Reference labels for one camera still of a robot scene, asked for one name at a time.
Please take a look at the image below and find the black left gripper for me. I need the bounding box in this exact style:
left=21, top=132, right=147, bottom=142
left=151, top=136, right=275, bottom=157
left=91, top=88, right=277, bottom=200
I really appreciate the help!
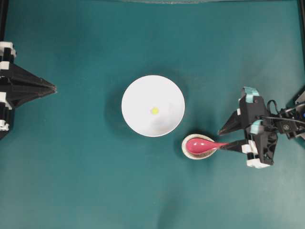
left=0, top=42, right=56, bottom=140

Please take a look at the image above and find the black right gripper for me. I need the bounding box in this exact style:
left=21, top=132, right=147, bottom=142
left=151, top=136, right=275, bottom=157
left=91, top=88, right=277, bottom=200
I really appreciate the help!
left=218, top=108, right=278, bottom=168

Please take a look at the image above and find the pink plastic spoon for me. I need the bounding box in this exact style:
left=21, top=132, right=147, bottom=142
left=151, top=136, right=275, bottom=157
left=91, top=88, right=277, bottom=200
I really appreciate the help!
left=186, top=138, right=227, bottom=155

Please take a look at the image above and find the yellow hexagonal prism block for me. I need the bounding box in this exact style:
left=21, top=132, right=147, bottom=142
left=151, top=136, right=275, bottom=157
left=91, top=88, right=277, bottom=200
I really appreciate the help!
left=151, top=107, right=159, bottom=115

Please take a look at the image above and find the white large bowl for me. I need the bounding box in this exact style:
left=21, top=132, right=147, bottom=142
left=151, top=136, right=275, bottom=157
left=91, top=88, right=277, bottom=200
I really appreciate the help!
left=121, top=75, right=185, bottom=137

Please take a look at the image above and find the small speckled ceramic dish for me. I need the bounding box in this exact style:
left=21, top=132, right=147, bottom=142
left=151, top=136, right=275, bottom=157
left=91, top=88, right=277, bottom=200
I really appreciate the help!
left=181, top=134, right=217, bottom=160

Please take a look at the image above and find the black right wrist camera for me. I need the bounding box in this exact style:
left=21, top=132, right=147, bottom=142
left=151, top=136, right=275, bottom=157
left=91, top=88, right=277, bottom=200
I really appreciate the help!
left=239, top=87, right=270, bottom=135

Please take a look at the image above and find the black table frame rail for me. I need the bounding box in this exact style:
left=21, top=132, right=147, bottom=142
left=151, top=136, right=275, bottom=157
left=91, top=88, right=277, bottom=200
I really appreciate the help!
left=0, top=0, right=9, bottom=42

